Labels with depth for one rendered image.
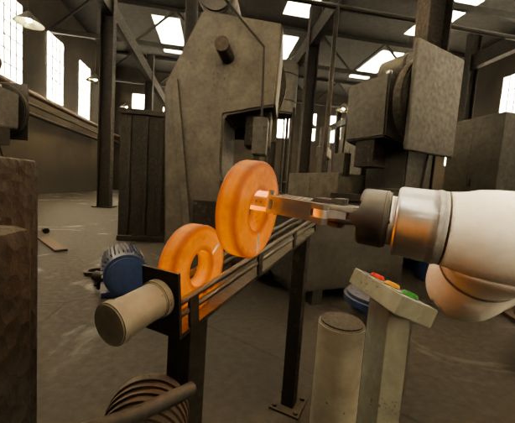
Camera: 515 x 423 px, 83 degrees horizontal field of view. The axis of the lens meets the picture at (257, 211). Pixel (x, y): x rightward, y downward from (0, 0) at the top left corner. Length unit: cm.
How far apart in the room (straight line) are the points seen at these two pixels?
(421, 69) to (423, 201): 329
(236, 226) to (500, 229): 29
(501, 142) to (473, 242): 452
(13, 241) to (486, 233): 46
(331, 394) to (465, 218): 62
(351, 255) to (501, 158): 293
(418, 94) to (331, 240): 192
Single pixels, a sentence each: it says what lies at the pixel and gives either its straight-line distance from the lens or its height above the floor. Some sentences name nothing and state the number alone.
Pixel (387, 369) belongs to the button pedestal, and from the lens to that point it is 97.
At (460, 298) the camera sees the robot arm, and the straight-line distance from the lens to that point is 49.
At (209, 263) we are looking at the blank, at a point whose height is 71.
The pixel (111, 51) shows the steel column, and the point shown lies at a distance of 956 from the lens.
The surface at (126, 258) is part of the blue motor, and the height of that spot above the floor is 31.
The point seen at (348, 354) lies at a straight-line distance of 83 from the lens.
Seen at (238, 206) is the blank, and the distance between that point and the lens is 40.
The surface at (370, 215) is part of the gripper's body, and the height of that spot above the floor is 83.
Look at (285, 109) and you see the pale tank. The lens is 892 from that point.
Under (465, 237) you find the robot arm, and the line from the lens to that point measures 38.
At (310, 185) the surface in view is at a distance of 429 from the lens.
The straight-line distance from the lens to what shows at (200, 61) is 298.
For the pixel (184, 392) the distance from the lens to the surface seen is 50.
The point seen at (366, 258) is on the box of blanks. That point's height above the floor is 34.
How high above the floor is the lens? 86
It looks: 5 degrees down
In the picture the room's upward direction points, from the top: 4 degrees clockwise
